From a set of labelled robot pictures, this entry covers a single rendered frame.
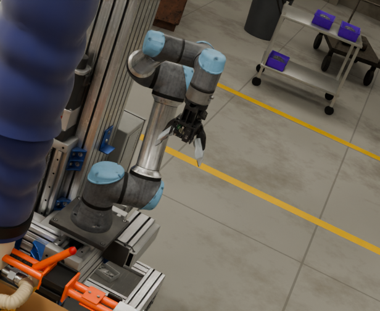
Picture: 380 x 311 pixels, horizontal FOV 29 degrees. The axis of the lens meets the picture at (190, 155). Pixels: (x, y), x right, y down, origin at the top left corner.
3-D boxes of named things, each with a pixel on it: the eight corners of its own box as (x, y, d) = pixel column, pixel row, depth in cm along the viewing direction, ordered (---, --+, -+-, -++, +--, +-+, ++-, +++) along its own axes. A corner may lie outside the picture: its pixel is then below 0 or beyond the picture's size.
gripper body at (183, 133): (166, 136, 219) (179, 99, 214) (176, 126, 226) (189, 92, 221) (189, 147, 218) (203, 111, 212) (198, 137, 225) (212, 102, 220)
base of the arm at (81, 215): (81, 203, 278) (89, 181, 274) (117, 221, 275) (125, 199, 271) (63, 219, 264) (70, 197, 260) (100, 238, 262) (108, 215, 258)
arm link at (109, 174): (82, 185, 269) (92, 153, 263) (118, 194, 273) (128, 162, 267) (81, 203, 259) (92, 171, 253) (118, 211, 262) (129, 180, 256)
